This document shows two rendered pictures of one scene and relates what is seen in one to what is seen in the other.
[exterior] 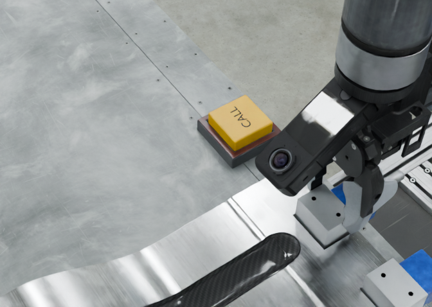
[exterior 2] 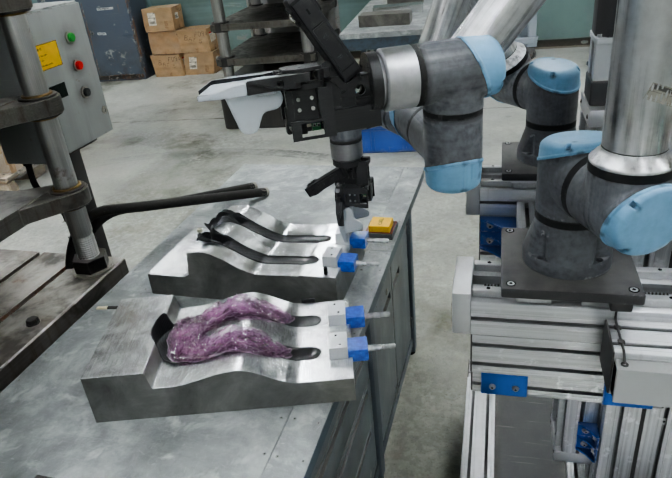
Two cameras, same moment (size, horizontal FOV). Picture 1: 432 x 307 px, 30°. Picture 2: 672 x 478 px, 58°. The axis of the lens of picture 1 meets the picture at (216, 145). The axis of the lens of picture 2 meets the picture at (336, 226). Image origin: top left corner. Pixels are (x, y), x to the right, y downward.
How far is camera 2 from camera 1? 1.24 m
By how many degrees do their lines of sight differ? 47
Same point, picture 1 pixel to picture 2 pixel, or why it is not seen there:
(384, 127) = (347, 185)
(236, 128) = (374, 223)
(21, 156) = (312, 210)
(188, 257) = (299, 230)
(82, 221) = not seen: hidden behind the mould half
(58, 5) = (382, 182)
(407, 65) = (338, 149)
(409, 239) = (532, 413)
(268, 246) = (322, 238)
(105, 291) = (264, 220)
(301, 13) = not seen: hidden behind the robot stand
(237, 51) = not seen: hidden behind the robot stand
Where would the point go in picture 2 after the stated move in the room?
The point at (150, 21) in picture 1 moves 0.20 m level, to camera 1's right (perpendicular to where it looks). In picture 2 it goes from (404, 196) to (451, 214)
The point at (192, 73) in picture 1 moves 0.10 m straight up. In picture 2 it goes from (394, 213) to (392, 183)
